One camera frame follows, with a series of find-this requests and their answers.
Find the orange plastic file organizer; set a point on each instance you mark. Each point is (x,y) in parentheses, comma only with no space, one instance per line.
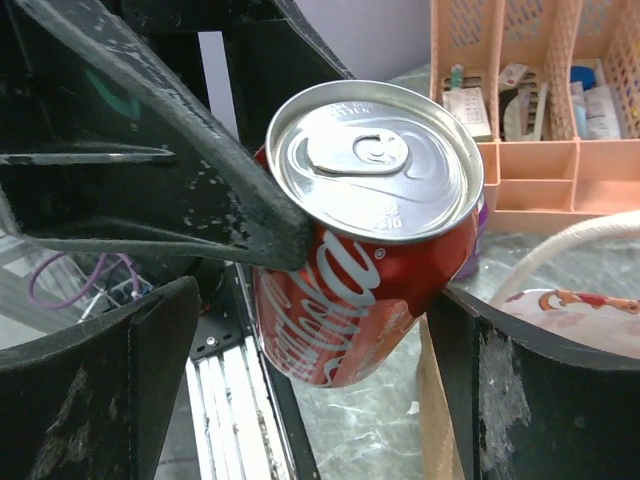
(544,186)

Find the red soda can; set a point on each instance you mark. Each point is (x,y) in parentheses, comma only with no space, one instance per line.
(391,181)

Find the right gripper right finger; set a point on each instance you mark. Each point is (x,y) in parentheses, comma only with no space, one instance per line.
(550,400)

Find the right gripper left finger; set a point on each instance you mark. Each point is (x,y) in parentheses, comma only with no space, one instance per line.
(94,400)

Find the canvas bag brown printed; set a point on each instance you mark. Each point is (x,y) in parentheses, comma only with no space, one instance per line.
(540,350)

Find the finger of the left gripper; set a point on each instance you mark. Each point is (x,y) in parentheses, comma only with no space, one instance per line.
(272,53)
(104,149)

